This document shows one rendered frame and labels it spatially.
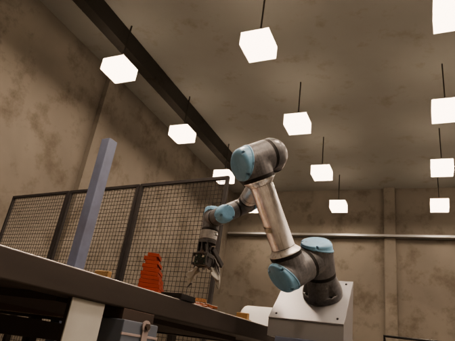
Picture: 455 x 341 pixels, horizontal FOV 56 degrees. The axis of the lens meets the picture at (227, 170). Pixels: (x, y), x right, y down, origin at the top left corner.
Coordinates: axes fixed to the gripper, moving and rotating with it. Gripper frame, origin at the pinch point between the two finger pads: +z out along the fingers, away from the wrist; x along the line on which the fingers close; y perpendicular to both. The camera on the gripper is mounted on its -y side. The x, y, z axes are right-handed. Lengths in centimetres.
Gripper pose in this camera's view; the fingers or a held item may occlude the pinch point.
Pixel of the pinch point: (203, 288)
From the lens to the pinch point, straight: 187.3
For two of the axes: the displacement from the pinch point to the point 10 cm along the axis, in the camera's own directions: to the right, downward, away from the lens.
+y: -4.5, -4.1, -8.0
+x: 8.8, -0.7, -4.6
